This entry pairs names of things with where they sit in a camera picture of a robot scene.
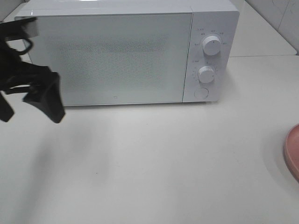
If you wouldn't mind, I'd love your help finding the white microwave oven body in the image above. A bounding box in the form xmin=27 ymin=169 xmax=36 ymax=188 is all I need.
xmin=15 ymin=0 xmax=240 ymax=103

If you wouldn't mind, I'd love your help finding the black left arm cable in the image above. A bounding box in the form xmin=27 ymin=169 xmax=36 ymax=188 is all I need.
xmin=6 ymin=37 xmax=35 ymax=56

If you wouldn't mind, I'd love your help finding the white microwave door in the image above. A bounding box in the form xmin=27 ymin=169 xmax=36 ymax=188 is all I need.
xmin=29 ymin=13 xmax=192 ymax=106

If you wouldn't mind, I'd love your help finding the pink plate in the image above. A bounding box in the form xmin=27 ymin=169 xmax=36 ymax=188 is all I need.
xmin=283 ymin=124 xmax=299 ymax=182

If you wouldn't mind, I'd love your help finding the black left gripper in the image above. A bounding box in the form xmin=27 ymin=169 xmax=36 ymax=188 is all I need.
xmin=0 ymin=19 xmax=65 ymax=124

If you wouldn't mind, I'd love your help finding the white microwave knob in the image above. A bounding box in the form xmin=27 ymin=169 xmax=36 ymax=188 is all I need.
xmin=202 ymin=34 xmax=222 ymax=56
xmin=198 ymin=66 xmax=216 ymax=84

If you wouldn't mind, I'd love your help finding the round white door release button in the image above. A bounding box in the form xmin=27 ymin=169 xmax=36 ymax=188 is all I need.
xmin=194 ymin=87 xmax=209 ymax=99

